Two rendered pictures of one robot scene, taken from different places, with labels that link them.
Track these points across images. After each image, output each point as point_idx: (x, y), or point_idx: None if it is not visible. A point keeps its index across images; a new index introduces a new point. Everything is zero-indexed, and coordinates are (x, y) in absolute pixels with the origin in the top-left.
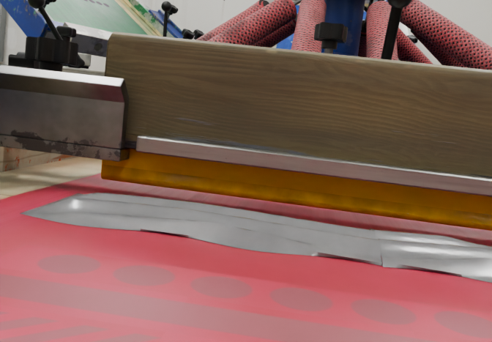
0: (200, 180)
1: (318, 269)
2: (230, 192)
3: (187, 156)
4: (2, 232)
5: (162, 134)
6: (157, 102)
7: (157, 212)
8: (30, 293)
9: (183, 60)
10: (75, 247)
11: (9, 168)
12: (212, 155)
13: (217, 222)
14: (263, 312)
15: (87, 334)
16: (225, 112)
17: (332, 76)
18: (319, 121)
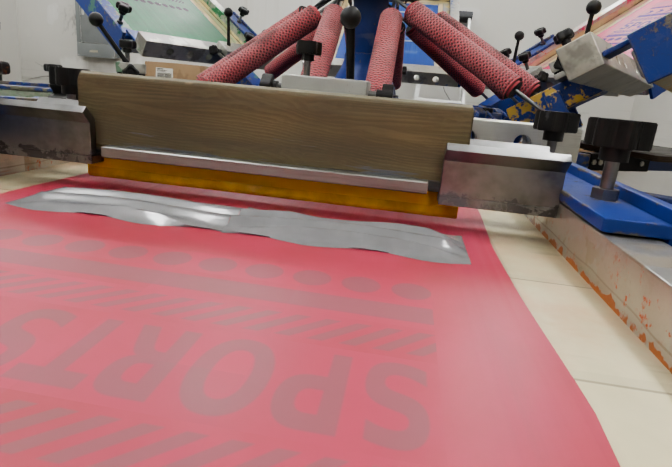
0: (153, 175)
1: (170, 235)
2: (174, 183)
3: (134, 159)
4: None
5: (121, 144)
6: (115, 121)
7: (96, 200)
8: None
9: (129, 91)
10: (17, 224)
11: (32, 168)
12: (151, 158)
13: (134, 205)
14: (91, 259)
15: None
16: (161, 127)
17: (229, 100)
18: (224, 132)
